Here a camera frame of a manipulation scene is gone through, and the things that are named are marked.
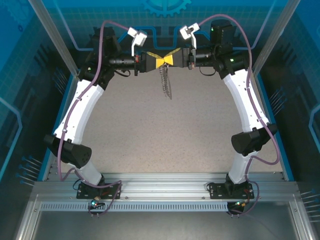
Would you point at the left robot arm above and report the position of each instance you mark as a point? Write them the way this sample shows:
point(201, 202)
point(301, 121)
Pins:
point(82, 107)

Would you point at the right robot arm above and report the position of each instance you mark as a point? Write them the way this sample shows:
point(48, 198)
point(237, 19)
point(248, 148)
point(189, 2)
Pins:
point(245, 105)

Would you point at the small controller board with LED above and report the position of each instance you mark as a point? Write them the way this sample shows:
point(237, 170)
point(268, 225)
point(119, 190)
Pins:
point(241, 203)
point(95, 203)

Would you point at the metal sheet shelf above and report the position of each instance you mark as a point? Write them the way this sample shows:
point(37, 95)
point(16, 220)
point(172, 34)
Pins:
point(162, 227)

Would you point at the blue table side rail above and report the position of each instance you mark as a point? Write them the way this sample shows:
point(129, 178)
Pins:
point(265, 100)
point(68, 100)

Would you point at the aluminium upright post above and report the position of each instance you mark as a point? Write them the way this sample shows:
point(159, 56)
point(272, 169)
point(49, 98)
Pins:
point(271, 37)
point(58, 37)

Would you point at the aluminium frame rail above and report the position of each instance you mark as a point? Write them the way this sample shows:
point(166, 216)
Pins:
point(162, 185)

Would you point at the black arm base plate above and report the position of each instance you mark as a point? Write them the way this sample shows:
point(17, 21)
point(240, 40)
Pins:
point(217, 191)
point(85, 191)

